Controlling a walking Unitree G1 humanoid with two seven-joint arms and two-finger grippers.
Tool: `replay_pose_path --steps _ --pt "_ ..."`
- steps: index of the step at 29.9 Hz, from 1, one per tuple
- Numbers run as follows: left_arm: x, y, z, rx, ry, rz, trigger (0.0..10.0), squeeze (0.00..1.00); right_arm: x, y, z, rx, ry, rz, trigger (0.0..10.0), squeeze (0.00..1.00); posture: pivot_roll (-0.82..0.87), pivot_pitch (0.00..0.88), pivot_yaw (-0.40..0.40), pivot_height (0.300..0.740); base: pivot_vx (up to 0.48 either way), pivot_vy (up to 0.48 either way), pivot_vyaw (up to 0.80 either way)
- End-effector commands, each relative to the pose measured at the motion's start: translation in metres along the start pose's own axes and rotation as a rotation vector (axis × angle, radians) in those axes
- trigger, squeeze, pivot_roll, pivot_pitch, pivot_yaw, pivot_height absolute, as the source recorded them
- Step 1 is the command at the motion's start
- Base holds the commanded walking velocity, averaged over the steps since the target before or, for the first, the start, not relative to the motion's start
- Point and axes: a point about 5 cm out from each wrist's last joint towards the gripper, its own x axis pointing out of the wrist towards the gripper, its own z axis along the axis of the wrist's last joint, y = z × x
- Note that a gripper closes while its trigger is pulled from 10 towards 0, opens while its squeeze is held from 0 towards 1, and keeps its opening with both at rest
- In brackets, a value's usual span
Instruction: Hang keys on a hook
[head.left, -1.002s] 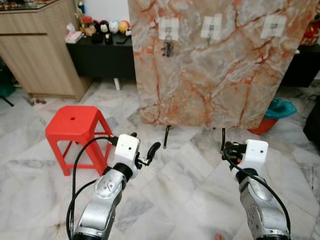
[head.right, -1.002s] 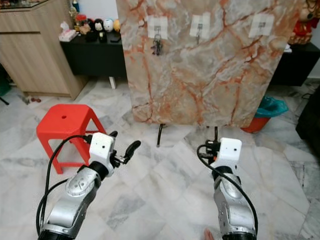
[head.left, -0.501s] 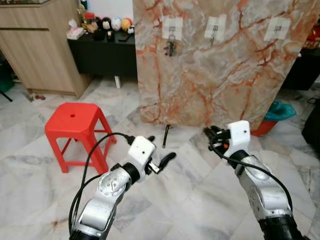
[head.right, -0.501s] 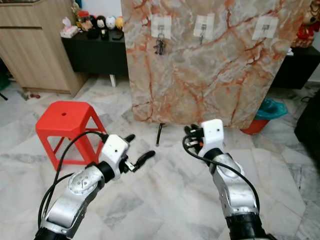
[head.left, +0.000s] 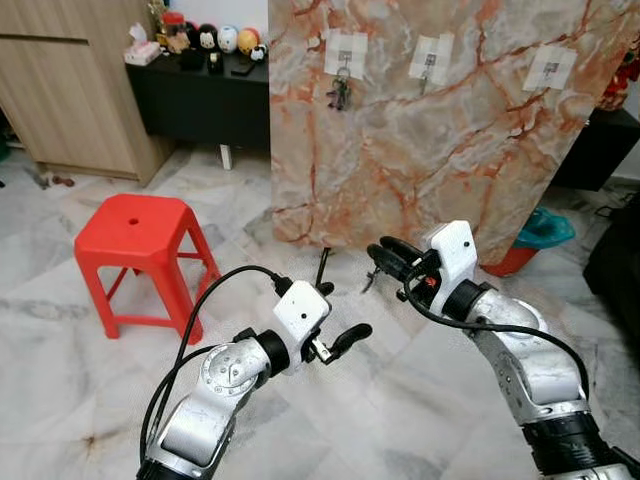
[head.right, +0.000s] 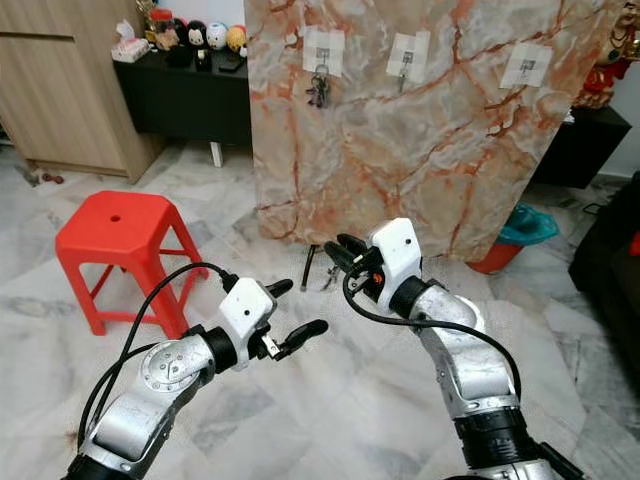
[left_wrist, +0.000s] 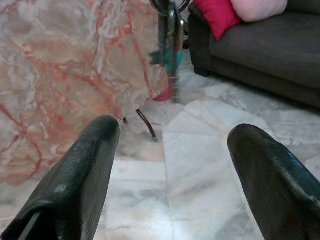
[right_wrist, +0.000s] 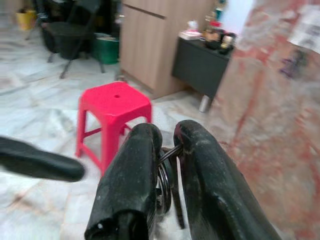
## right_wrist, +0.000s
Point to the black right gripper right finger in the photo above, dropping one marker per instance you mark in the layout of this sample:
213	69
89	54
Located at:
212	187

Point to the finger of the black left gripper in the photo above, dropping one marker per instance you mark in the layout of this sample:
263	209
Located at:
37	162

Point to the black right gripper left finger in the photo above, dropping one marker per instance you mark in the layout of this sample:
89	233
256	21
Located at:
125	180

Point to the white paper hook label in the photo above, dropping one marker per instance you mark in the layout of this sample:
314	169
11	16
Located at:
308	27

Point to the red plastic stool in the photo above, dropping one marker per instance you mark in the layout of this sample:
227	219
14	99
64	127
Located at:
112	100

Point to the pink marble folding table top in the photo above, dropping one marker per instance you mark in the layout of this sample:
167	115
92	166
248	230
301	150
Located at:
270	112

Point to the black low sideboard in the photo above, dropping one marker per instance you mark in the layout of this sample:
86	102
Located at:
200	67

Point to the green plastic basin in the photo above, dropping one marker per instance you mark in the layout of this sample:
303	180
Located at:
106	51

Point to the light wooden cabinet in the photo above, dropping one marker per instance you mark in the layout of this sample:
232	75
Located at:
150	50

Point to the black folding chair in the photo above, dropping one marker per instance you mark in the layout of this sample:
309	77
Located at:
67	30

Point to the yellow plastic bucket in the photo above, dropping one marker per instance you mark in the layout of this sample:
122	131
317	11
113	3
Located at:
25	21

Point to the pink gift box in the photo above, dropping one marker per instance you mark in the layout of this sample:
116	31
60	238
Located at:
190	35

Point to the small white cat figurine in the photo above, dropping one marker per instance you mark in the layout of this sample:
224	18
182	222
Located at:
193	25

